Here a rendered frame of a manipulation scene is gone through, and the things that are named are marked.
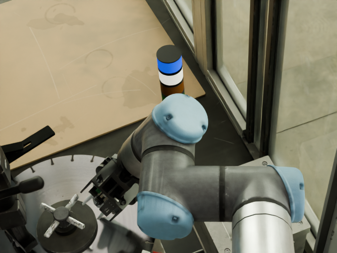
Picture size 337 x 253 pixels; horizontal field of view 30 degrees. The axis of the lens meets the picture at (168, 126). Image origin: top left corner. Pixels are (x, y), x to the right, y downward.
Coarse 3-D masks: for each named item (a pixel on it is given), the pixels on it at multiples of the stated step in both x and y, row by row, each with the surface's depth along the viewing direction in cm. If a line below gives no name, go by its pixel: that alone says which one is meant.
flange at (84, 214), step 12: (60, 204) 118; (84, 204) 117; (48, 216) 116; (72, 216) 114; (84, 216) 116; (36, 228) 115; (48, 228) 115; (60, 228) 113; (72, 228) 113; (84, 228) 114; (96, 228) 115; (48, 240) 113; (60, 240) 113; (72, 240) 113; (84, 240) 113; (60, 252) 112; (72, 252) 112
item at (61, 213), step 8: (72, 200) 113; (48, 208) 113; (56, 208) 112; (64, 208) 112; (56, 216) 111; (64, 216) 111; (56, 224) 111; (64, 224) 112; (80, 224) 110; (48, 232) 110
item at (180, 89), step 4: (160, 84) 117; (180, 84) 116; (160, 88) 119; (164, 88) 117; (168, 88) 116; (172, 88) 116; (176, 88) 116; (180, 88) 117; (164, 92) 118; (168, 92) 117; (172, 92) 117; (176, 92) 117; (180, 92) 118
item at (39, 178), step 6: (24, 180) 90; (30, 180) 90; (36, 180) 90; (42, 180) 90; (18, 186) 90; (24, 186) 90; (30, 186) 90; (36, 186) 90; (42, 186) 90; (0, 192) 90; (6, 192) 90; (12, 192) 90; (18, 192) 90; (24, 192) 90; (30, 192) 90; (0, 198) 90
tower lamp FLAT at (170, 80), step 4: (160, 72) 114; (180, 72) 114; (160, 76) 115; (164, 76) 114; (168, 76) 114; (172, 76) 114; (176, 76) 114; (180, 76) 115; (160, 80) 116; (164, 80) 115; (168, 80) 114; (172, 80) 114; (176, 80) 115; (180, 80) 116; (164, 84) 116; (168, 84) 115; (172, 84) 115; (176, 84) 115
